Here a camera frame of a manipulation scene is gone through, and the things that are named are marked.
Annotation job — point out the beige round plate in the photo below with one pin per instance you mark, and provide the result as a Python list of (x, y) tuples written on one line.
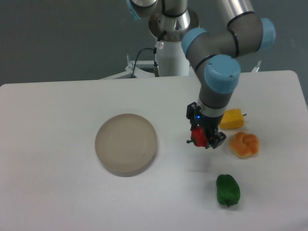
[(126, 144)]

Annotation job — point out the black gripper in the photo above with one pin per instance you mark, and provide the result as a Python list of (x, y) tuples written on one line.
[(209, 124)]

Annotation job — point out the orange knotted bread roll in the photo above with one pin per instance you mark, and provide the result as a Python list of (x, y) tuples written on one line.
[(244, 145)]

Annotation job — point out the yellow toy corn cob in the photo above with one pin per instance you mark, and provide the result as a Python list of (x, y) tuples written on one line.
[(232, 119)]

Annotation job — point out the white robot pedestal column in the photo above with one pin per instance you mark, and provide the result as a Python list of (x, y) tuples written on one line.
[(170, 60)]

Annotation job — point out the red toy bell pepper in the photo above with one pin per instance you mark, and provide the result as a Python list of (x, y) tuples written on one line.
[(201, 139)]

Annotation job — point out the white metal base frame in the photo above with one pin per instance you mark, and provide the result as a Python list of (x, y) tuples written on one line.
[(144, 69)]

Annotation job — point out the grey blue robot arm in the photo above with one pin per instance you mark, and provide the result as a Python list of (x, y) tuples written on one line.
[(212, 57)]

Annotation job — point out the green toy bell pepper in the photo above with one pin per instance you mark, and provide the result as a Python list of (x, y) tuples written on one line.
[(228, 190)]

